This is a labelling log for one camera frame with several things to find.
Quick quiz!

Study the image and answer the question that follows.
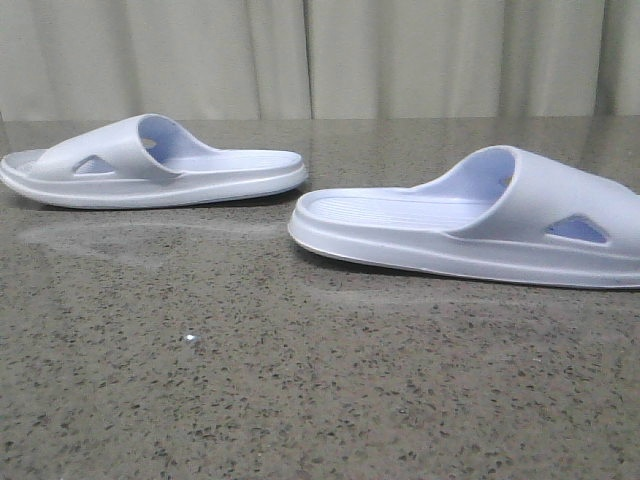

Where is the light blue slipper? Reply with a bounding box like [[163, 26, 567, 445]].
[[1, 114, 308, 209], [288, 145, 639, 288]]

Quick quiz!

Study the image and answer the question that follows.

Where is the beige background curtain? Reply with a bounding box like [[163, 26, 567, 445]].
[[1, 1, 639, 121]]

